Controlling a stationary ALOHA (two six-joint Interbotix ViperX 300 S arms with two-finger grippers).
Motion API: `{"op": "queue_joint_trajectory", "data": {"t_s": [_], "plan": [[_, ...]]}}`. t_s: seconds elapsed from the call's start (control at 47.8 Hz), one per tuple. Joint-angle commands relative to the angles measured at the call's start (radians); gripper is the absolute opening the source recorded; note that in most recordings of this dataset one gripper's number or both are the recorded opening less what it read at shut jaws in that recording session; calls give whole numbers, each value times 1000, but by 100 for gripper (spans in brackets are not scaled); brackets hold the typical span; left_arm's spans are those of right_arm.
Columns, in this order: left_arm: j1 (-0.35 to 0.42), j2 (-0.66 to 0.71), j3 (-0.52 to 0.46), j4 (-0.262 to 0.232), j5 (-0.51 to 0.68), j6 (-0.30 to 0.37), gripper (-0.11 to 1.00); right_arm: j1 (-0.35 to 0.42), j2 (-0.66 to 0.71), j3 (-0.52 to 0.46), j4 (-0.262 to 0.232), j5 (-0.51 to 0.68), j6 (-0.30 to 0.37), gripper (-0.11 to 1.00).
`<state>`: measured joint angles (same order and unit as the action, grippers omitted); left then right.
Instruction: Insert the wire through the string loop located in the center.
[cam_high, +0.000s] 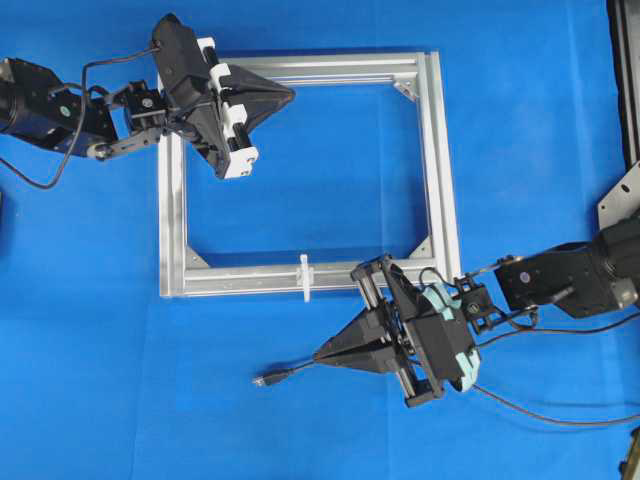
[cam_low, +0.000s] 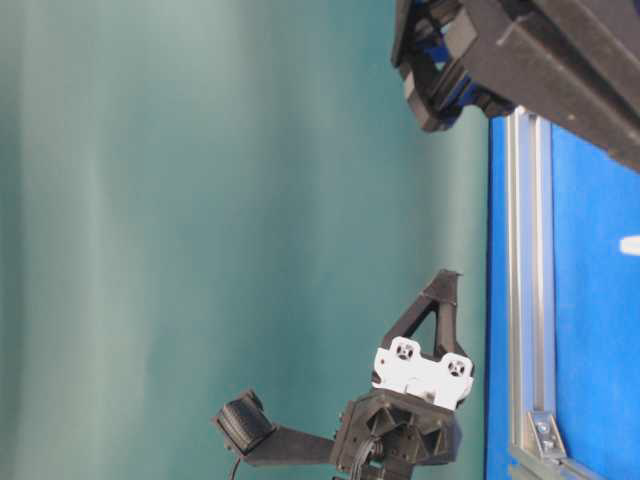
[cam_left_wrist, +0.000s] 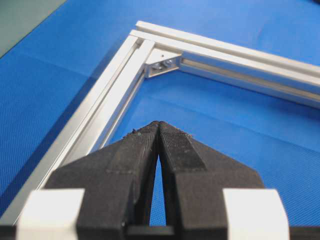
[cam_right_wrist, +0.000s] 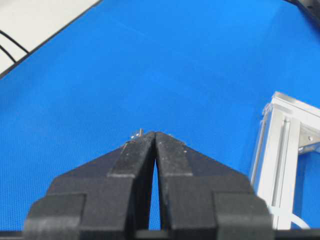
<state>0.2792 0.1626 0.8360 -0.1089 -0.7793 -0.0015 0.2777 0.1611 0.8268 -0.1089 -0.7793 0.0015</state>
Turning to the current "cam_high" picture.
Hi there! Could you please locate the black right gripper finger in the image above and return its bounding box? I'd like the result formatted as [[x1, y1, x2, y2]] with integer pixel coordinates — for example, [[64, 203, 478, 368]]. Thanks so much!
[[312, 305, 395, 360], [313, 343, 406, 374]]

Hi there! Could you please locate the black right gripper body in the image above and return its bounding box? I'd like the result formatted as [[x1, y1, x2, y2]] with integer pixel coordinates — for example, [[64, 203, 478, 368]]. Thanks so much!
[[351, 255, 444, 406]]

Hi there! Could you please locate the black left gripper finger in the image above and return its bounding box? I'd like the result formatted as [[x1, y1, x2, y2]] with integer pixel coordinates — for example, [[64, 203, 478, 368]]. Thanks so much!
[[240, 96, 295, 131], [222, 64, 295, 105]]

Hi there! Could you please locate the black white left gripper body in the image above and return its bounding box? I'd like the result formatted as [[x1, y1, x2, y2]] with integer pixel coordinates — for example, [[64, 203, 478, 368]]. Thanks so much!
[[167, 46, 259, 179]]

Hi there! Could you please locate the black USB cable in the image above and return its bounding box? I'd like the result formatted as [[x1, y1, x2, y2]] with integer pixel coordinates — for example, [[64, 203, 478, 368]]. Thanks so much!
[[251, 363, 640, 428]]

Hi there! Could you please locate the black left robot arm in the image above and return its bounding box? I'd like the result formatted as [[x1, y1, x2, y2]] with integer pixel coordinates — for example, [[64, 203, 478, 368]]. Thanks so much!
[[1, 40, 295, 179]]

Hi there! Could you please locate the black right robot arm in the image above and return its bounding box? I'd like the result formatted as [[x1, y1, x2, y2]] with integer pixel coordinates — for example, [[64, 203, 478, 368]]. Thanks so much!
[[312, 216, 639, 407]]

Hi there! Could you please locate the white zip tie loop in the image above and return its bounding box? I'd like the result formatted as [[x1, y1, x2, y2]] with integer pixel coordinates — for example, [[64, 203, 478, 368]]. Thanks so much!
[[297, 254, 314, 303]]

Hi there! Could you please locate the yellowish object bottom right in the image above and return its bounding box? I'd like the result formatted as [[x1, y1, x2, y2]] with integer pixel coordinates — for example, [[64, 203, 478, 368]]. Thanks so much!
[[618, 436, 640, 480]]

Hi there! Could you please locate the black right camera cable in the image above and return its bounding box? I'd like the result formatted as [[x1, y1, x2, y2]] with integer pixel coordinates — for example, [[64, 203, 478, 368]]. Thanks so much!
[[418, 267, 640, 346]]

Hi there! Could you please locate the black camera cable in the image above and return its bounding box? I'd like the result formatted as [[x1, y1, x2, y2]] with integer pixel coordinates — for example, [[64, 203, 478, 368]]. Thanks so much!
[[418, 267, 640, 346], [0, 45, 162, 190]]

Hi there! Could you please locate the silver aluminium extrusion frame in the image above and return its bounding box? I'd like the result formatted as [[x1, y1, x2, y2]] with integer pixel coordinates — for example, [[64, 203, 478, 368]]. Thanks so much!
[[157, 52, 461, 298]]

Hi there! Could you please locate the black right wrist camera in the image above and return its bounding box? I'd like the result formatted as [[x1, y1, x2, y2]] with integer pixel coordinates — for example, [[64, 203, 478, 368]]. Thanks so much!
[[401, 283, 481, 392]]

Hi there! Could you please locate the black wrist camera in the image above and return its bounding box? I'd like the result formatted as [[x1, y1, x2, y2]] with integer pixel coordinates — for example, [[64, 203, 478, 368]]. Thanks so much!
[[151, 13, 217, 113], [401, 283, 481, 392]]

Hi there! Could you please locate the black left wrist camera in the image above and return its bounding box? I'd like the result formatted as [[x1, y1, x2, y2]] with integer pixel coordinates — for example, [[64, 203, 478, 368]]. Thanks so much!
[[151, 13, 217, 113]]

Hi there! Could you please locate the black left camera cable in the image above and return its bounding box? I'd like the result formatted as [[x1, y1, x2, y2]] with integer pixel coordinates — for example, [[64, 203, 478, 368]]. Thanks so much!
[[0, 45, 162, 190]]

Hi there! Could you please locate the silver metal mounting bracket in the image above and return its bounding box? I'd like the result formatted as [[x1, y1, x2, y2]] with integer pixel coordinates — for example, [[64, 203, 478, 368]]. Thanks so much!
[[596, 162, 640, 229]]

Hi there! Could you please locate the black metal rail frame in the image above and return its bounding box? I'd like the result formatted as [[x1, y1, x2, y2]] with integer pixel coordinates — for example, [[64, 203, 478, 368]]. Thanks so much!
[[606, 0, 639, 171]]

